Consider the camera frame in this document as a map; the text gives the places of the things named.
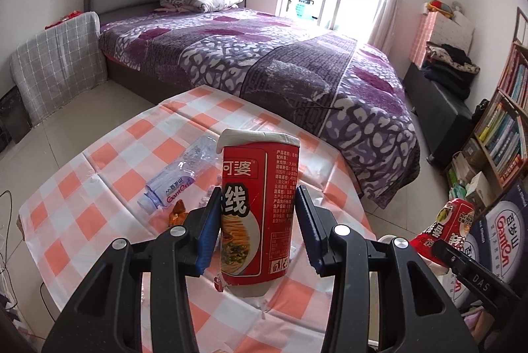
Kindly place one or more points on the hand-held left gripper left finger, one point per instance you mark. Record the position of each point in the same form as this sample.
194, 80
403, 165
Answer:
210, 221

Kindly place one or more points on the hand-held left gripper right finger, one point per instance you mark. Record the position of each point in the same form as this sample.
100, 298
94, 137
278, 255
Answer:
307, 221

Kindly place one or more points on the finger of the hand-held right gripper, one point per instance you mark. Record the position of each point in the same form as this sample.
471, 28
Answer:
482, 278

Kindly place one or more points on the red instant noodle cup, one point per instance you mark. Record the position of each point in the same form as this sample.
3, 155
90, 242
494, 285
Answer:
255, 192

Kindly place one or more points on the clear plastic water bottle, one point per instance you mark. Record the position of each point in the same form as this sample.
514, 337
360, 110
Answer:
177, 175

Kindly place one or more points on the red instant noodle bowl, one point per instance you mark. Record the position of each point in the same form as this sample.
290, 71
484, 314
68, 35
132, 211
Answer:
441, 229

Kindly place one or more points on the orange candy wrapper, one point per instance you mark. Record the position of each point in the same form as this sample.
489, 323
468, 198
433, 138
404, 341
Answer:
178, 212

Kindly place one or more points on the blue white carton box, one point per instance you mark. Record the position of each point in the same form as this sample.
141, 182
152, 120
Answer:
503, 237

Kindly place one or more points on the brown cardboard box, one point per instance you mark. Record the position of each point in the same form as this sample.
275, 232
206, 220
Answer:
482, 190

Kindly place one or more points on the green white packs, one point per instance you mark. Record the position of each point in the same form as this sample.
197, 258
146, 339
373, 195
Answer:
457, 182

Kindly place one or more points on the orange white checkered tablecloth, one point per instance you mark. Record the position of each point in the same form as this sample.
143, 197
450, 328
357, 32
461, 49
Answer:
103, 179

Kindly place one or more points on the rows of shelf books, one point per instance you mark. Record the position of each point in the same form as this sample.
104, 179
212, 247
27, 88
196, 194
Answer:
505, 130

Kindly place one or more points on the bed with purple cover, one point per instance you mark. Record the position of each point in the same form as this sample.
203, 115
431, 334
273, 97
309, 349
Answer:
288, 60

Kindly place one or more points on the black bench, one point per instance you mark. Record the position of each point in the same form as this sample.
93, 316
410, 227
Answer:
437, 118

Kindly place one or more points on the black bag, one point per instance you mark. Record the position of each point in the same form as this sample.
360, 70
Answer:
480, 111

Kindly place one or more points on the wooden bookshelf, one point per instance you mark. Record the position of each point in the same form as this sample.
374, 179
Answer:
505, 93

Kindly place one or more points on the pile of dark clothes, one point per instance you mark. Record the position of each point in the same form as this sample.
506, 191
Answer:
449, 68

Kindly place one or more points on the teal plastic basket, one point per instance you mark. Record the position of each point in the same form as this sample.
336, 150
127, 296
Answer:
305, 8

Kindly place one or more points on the pink storage drawers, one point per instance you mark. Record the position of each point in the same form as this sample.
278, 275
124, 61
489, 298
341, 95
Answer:
423, 39

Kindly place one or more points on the black cabinet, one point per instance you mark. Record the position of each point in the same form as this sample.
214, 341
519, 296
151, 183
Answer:
12, 122

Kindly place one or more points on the red cloth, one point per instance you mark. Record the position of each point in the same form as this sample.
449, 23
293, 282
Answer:
62, 21

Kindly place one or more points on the red yellow stuffed toy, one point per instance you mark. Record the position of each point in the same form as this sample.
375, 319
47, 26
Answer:
438, 6

